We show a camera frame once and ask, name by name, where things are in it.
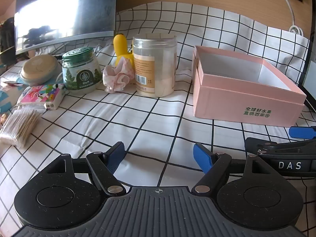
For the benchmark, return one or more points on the round beige lidded container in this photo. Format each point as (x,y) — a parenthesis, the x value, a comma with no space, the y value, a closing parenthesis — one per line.
(39,69)

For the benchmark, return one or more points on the clear plastic powder jar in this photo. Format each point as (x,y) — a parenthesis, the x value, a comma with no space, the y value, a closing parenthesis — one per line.
(154,69)

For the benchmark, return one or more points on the black framed display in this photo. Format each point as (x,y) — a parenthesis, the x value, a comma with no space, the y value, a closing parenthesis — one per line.
(309,79)

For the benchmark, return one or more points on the yellow plush toy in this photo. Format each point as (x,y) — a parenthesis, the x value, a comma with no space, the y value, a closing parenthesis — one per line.
(121,51)

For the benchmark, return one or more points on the blue and white packet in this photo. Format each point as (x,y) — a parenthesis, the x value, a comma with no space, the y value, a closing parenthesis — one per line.
(7,97)

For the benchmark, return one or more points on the colourful cartoon tissue packet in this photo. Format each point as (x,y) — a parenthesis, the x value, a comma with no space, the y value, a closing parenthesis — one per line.
(42,96)

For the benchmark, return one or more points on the black backpack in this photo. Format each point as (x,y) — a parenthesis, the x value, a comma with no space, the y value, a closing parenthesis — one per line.
(7,38)

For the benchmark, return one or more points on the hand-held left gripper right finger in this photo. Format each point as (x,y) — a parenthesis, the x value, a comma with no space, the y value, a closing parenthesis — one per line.
(202,156)

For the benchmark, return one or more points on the pack of cotton swabs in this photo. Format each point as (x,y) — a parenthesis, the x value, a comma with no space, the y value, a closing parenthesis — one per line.
(18,127)

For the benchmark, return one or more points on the white black checkered tablecloth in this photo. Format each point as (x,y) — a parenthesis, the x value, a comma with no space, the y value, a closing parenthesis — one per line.
(148,121)

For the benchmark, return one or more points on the pink cardboard box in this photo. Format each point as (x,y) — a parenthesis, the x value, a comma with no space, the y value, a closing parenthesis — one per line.
(246,96)

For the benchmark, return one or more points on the black curved monitor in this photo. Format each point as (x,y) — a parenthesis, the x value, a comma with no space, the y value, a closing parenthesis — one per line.
(74,7)

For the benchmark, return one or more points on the green lidded jar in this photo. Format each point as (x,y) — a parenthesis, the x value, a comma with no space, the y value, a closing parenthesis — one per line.
(81,74)

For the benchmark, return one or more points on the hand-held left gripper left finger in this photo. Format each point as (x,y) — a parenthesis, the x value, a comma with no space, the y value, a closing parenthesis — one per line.
(116,156)

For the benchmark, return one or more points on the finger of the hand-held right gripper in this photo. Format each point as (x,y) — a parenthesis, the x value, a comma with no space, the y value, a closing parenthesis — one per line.
(302,132)
(284,145)

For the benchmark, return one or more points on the pink fabric scrunchie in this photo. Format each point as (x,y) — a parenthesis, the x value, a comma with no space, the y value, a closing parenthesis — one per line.
(116,77)

